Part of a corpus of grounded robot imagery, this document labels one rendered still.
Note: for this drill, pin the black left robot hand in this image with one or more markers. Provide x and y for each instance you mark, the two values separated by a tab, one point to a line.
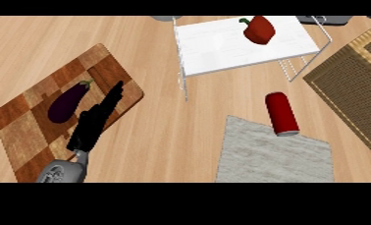
91	124

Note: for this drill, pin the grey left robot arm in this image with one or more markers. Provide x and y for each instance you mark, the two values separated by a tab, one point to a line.
67	170

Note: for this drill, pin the red can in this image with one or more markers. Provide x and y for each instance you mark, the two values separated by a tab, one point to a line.
281	113

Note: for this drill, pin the dark purple eggplant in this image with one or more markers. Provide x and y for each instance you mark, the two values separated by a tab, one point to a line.
66	103

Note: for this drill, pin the grey rounded object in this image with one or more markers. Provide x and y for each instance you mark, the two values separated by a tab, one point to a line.
166	17

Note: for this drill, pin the grey textured placemat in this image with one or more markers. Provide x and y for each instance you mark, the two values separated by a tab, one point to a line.
275	155

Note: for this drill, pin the checkered wooden cutting board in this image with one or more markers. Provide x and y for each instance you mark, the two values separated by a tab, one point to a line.
35	127

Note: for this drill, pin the dark grey flat object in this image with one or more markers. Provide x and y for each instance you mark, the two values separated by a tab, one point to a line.
324	20

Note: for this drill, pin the red bell pepper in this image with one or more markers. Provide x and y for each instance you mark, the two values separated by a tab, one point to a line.
259	30

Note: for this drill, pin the brown woven placemat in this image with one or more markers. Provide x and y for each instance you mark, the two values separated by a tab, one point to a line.
344	83

